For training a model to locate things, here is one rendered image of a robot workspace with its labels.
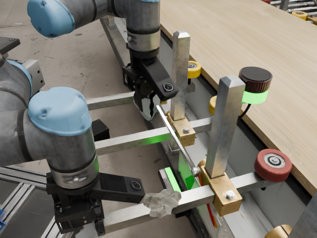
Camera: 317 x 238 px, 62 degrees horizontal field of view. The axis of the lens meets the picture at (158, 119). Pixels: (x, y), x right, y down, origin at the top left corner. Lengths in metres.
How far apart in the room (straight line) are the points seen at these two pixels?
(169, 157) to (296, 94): 0.46
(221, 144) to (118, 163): 1.34
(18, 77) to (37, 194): 1.11
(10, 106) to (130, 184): 0.25
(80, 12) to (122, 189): 0.34
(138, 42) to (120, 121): 1.62
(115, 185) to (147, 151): 1.41
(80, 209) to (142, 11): 0.39
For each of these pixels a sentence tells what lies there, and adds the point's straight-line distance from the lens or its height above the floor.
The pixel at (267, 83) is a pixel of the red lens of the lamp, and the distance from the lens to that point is 0.52.
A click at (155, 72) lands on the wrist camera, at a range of 0.62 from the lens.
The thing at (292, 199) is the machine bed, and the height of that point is 0.78.
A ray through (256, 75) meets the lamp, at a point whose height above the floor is 1.13.
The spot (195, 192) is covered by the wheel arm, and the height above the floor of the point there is 0.86.
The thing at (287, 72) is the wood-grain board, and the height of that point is 0.90.
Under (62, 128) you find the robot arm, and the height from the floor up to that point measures 1.15.
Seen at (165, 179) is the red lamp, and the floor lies 0.70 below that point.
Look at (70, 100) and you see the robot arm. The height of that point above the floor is 1.18.
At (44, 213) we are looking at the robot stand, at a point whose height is 0.21.
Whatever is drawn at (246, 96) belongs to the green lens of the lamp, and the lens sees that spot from 0.52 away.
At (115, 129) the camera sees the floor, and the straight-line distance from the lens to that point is 2.11.
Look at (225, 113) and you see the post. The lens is 0.52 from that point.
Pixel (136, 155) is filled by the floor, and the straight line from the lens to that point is 1.89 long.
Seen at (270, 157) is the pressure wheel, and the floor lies 0.90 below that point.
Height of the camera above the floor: 1.38
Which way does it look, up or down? 39 degrees down
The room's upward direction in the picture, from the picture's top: straight up
